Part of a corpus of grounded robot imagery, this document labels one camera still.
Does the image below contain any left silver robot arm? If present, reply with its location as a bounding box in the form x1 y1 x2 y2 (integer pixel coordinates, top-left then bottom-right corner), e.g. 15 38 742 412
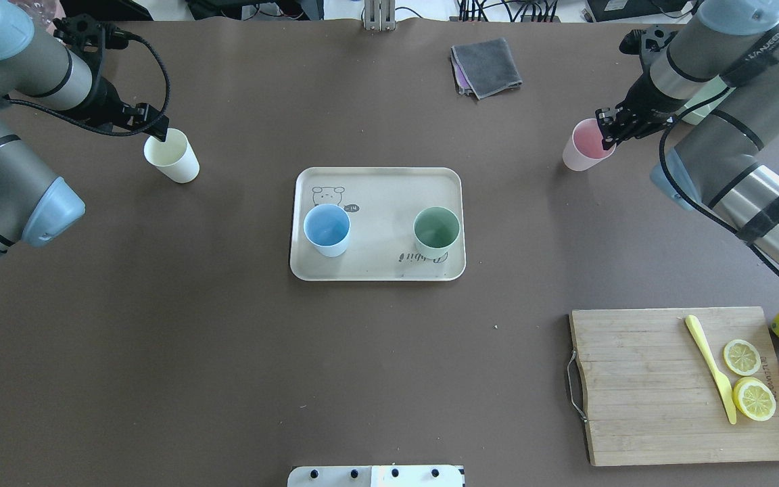
0 1 170 258

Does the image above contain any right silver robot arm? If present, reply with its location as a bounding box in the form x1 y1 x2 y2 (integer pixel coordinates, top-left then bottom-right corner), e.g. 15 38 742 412
594 1 779 275

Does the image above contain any green cup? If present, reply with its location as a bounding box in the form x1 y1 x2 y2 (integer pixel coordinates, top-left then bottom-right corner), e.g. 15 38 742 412
413 206 461 259

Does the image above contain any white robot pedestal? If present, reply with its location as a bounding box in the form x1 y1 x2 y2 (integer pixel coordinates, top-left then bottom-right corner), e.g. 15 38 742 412
287 463 466 486

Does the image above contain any lemon slice lower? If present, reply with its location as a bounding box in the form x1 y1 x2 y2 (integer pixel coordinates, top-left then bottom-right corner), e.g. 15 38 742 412
732 377 777 421

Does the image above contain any yellow plastic knife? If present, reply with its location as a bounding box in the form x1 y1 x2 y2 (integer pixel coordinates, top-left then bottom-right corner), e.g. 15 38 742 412
684 315 738 425

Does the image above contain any cream cup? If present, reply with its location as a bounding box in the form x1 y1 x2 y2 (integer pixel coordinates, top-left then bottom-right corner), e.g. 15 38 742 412
143 129 200 184

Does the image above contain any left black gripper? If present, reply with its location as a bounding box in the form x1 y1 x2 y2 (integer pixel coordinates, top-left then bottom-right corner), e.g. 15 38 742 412
78 78 169 143

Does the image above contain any pink cup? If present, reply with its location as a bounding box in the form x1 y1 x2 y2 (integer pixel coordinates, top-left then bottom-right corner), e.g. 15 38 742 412
562 119 615 172

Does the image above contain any purple cloth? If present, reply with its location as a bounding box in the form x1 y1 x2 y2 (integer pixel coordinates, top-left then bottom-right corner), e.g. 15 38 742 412
450 56 476 96

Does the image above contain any blue cup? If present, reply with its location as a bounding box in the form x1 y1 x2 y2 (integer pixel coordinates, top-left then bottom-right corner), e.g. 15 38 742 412
303 204 350 258

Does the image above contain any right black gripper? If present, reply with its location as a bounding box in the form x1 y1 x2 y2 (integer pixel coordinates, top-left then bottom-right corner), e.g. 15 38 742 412
596 74 674 151

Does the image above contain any lemon slice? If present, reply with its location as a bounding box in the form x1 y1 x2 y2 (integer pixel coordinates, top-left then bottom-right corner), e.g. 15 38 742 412
722 339 761 377
732 377 777 421

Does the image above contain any beige rabbit tray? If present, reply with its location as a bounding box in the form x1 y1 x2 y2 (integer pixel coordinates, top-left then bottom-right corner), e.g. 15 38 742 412
289 167 467 281

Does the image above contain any lemon slice upper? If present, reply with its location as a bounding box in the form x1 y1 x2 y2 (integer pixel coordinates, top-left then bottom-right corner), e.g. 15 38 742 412
722 339 761 377

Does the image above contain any grey folded cloth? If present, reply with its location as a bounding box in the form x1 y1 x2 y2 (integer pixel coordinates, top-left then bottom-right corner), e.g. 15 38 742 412
450 37 523 99

